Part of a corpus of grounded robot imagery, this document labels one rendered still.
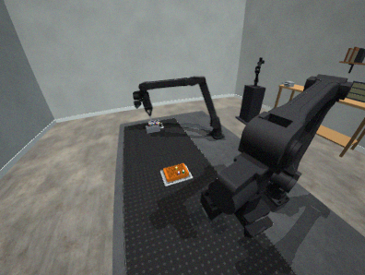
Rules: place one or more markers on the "orange rectangular rack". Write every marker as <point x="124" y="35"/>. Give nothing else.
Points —
<point x="172" y="171"/>

